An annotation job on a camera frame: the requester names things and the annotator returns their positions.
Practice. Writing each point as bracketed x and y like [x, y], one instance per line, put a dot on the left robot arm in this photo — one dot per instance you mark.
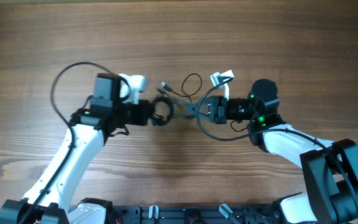
[115, 103]

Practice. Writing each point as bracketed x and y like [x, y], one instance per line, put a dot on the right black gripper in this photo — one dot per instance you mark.
[214, 116]

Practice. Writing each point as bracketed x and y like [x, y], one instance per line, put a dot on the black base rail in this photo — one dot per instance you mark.
[246, 214]

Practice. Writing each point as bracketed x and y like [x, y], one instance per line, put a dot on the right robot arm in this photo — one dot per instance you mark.
[330, 168]

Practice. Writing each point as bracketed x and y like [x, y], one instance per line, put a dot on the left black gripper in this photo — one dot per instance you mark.
[146, 109]

